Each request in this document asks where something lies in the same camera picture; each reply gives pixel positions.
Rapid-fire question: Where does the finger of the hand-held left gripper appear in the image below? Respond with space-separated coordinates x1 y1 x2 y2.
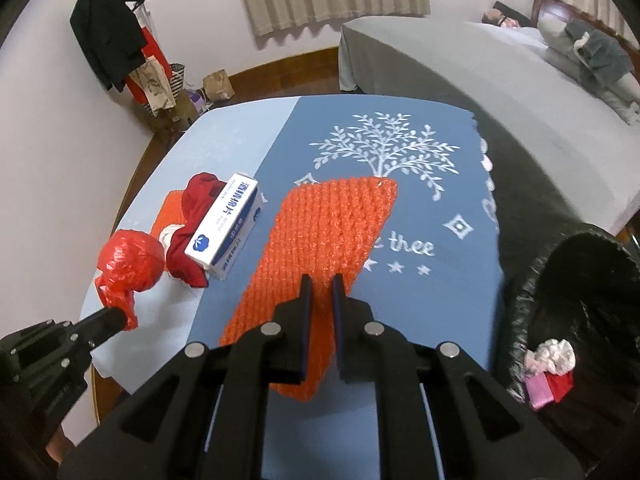
75 306 128 346

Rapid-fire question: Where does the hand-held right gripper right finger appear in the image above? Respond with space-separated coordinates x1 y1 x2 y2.
332 273 583 480

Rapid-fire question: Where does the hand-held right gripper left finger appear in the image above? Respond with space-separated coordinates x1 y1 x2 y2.
56 274 315 480

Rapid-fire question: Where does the red plastic bag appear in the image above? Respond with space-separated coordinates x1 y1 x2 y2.
95 229 166 331

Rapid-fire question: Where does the pink packet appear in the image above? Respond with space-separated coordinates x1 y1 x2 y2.
525 372 555 408

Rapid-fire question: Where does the white tissue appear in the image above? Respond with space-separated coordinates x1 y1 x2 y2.
525 338 577 376

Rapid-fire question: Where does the trash bin with black bag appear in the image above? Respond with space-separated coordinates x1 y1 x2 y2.
500 230 640 466

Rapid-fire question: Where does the person's left forearm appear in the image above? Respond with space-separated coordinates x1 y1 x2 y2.
45 422 78 468

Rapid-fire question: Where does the blue tree print tablecloth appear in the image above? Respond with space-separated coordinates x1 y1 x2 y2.
80 94 506 480

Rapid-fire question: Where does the white cardboard box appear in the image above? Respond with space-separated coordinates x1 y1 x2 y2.
184 172 261 281

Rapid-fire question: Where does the small orange foam net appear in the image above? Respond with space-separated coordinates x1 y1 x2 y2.
150 189 193 238

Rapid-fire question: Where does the dark red cloth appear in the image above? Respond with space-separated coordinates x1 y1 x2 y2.
162 172 226 288

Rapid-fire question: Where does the brown cardboard box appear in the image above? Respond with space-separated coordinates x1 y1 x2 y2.
145 102 198 133

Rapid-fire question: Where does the red paper scrap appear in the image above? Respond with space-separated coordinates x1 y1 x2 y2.
542 370 575 403

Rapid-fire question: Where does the brown paper bag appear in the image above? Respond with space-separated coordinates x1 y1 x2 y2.
201 67 236 103

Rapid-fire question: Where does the printed tote bag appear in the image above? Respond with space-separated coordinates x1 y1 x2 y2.
134 57 177 113

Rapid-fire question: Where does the bed with grey sheet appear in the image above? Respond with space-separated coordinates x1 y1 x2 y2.
338 15 640 241

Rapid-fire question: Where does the black coat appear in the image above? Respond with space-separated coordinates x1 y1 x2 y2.
69 0 147 93

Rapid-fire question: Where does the pink stuffed toy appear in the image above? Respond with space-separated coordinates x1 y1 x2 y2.
482 7 521 28

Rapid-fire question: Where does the black bag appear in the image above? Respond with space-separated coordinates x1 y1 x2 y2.
492 0 533 28

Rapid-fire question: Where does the grey fleece jacket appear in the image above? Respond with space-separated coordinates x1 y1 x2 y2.
565 19 632 92

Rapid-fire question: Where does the wooden headboard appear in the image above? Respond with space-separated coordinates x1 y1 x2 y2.
531 0 640 51

